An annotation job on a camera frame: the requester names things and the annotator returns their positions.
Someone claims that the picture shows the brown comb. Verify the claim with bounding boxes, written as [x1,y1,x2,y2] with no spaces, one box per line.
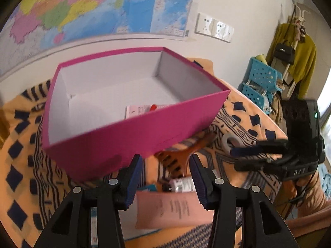
[155,132,218,179]

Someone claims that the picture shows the light blue cloth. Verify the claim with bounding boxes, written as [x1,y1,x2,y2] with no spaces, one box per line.
[318,165,331,188]

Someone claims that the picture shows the white bottle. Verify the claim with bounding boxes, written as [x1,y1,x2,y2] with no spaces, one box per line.
[162,176,195,194]

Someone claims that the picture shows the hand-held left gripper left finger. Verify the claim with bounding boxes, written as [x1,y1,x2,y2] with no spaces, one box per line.
[34,154,144,248]

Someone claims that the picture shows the pink paper packet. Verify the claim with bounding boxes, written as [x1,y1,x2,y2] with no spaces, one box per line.
[136,188,215,230]

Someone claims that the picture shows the grey tape roll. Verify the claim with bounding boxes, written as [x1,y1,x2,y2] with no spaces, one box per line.
[222,135,243,155]

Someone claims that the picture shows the black handbag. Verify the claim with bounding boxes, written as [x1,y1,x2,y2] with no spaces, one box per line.
[273,40,296,66]

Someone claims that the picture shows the pink cardboard box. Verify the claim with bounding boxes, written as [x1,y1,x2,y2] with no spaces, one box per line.
[41,46,231,182]

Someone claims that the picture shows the colourful wall map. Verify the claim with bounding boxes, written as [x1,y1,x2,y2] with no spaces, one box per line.
[0,0,195,78]

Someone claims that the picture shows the white packet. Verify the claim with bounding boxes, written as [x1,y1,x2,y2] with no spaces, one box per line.
[90,207,162,243]

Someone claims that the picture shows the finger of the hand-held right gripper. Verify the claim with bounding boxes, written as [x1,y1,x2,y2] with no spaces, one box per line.
[234,155,293,173]
[230,139,290,157]

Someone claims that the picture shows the yellow coat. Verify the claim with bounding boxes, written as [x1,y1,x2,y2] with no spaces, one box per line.
[266,23,317,99]

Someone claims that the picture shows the person's right forearm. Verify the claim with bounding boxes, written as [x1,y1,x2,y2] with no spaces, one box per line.
[284,170,331,238]

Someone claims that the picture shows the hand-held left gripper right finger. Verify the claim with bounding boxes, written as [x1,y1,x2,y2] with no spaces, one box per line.
[189,154,299,248]

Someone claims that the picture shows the white coat rack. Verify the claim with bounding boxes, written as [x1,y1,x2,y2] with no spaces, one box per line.
[281,1,311,93]

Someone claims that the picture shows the orange patterned blanket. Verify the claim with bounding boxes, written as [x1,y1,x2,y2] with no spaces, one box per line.
[0,57,289,248]

